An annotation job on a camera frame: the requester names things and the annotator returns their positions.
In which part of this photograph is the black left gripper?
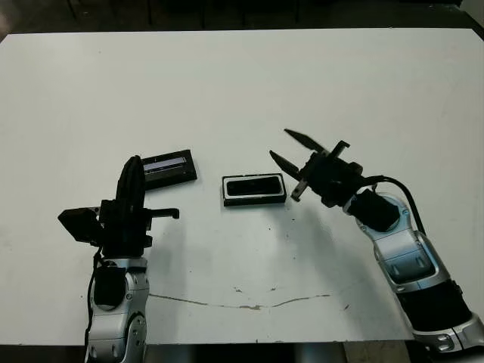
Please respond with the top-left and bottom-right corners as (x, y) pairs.
(88, 155), (181, 258)

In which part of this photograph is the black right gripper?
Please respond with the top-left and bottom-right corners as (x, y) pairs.
(268, 129), (374, 207)

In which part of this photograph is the black box lid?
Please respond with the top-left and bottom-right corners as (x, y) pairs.
(142, 149), (200, 191)

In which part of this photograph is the slim black camera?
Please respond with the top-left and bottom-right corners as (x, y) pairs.
(226, 178), (282, 197)

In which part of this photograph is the black box white inlay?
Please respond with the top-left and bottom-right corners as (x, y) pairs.
(221, 173), (287, 208)

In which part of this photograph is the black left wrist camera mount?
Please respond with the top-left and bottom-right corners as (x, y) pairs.
(57, 207), (104, 244)

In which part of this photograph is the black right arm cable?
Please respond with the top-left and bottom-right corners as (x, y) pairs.
(362, 174), (427, 234)

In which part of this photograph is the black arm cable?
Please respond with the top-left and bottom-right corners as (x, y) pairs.
(85, 252), (106, 343)
(362, 174), (427, 234)

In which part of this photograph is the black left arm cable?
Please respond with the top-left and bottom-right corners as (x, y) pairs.
(85, 252), (106, 343)

